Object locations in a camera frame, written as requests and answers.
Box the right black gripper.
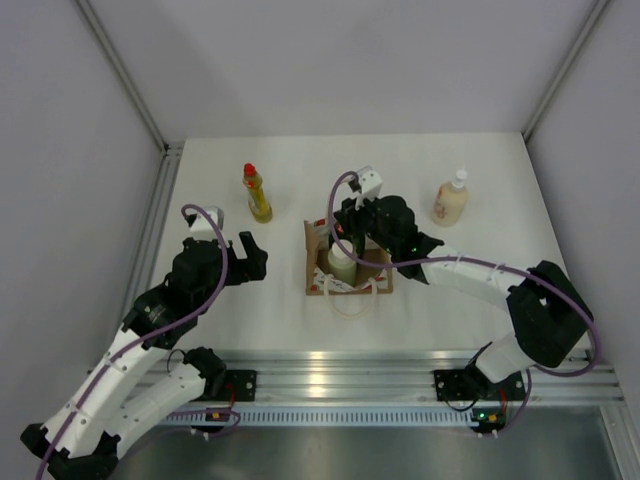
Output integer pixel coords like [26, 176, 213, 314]
[335, 191, 398, 255]

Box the small brown bottle red cap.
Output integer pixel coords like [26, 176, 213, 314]
[243, 163, 273, 223]

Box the cream pump lotion bottle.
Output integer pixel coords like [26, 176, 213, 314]
[431, 168, 469, 227]

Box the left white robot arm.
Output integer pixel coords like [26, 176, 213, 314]
[20, 231, 268, 479]

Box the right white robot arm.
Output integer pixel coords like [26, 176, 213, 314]
[328, 195, 596, 397]

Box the brown canvas tote bag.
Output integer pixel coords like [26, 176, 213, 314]
[303, 218, 394, 320]

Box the green bottle white cap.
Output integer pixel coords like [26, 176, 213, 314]
[327, 241, 357, 287]

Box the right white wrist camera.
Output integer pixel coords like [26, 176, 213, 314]
[348, 166, 383, 210]

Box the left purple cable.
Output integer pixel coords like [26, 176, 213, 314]
[34, 203, 231, 480]

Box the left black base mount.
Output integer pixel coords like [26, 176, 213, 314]
[216, 370, 257, 403]

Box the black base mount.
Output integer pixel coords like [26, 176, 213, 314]
[433, 369, 477, 403]
[216, 370, 257, 403]

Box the left aluminium frame post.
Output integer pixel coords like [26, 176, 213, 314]
[72, 0, 169, 151]

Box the aluminium frame post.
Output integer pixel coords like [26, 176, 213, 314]
[521, 0, 613, 144]
[72, 0, 169, 151]

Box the aluminium mounting rail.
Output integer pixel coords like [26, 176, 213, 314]
[79, 349, 626, 406]

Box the white slotted cable duct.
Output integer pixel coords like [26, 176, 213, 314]
[164, 407, 506, 427]

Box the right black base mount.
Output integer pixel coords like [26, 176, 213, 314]
[433, 369, 477, 403]

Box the right aluminium frame post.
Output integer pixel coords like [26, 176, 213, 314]
[521, 0, 613, 144]

